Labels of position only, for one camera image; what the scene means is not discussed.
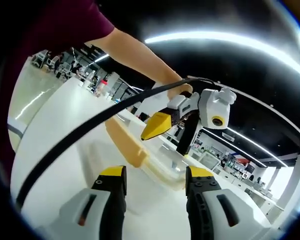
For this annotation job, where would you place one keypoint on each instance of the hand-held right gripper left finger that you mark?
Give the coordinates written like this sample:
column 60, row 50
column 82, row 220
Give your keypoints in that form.
column 67, row 220

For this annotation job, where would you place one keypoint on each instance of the row of white office desks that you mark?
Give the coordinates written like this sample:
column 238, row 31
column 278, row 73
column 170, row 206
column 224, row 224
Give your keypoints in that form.
column 240, row 185

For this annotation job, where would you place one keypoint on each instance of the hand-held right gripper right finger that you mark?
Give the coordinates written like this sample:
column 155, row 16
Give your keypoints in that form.
column 240, row 222

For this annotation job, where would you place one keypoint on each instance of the white square pillar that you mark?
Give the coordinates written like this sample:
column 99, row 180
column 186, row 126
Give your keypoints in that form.
column 297, row 177

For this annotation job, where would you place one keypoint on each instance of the ceiling air vent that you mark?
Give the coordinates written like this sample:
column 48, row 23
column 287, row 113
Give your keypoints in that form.
column 228, row 136

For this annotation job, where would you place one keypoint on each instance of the person in dark clothes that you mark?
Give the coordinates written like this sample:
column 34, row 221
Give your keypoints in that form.
column 65, row 25

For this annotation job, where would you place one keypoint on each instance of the person's left hand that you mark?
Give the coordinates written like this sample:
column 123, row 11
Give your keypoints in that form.
column 183, row 88

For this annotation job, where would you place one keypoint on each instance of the clear storage box lid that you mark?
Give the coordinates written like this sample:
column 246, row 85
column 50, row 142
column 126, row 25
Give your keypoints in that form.
column 162, row 156

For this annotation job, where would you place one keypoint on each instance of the red and blue wall banner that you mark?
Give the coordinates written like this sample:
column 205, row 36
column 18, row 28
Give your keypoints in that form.
column 242, row 162

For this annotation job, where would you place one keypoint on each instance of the yellow long lid latch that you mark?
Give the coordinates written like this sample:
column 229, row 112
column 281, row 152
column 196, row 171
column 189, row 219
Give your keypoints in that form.
column 126, row 142

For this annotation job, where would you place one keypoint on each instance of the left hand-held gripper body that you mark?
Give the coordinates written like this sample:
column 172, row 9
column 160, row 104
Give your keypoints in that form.
column 215, row 105

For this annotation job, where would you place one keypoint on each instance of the clear bottle with red lid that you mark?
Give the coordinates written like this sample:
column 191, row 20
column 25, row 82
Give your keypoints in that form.
column 104, row 86

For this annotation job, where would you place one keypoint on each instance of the long ceiling light strip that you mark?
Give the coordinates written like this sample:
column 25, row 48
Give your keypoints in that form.
column 215, row 36

